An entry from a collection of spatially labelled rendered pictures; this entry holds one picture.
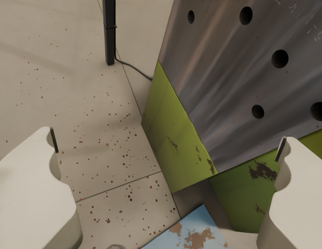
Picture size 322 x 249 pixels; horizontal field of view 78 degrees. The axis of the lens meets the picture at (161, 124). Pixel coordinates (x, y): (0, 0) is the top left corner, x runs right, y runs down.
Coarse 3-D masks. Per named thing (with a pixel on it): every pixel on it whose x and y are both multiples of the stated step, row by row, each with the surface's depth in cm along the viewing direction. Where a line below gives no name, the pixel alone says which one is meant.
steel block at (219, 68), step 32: (192, 0) 40; (224, 0) 33; (256, 0) 28; (320, 0) 21; (192, 32) 43; (224, 32) 35; (256, 32) 29; (288, 32) 25; (192, 64) 46; (224, 64) 37; (256, 64) 31; (288, 64) 26; (320, 64) 23; (192, 96) 50; (224, 96) 40; (256, 96) 33; (288, 96) 28; (320, 96) 24; (224, 128) 43; (256, 128) 35; (288, 128) 29; (320, 128) 25; (224, 160) 46
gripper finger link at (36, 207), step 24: (24, 144) 9; (48, 144) 9; (0, 168) 8; (24, 168) 8; (48, 168) 8; (0, 192) 7; (24, 192) 7; (48, 192) 7; (0, 216) 6; (24, 216) 6; (48, 216) 6; (72, 216) 6; (0, 240) 5; (24, 240) 5; (48, 240) 5; (72, 240) 6
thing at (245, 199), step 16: (304, 144) 49; (320, 144) 45; (256, 160) 65; (272, 160) 59; (224, 176) 84; (240, 176) 75; (256, 176) 67; (272, 176) 61; (224, 192) 88; (240, 192) 78; (256, 192) 69; (272, 192) 63; (224, 208) 92; (240, 208) 81; (256, 208) 72; (240, 224) 84; (256, 224) 74
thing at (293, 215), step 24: (288, 144) 10; (288, 168) 9; (312, 168) 8; (288, 192) 7; (312, 192) 7; (264, 216) 7; (288, 216) 6; (312, 216) 6; (264, 240) 7; (288, 240) 6; (312, 240) 6
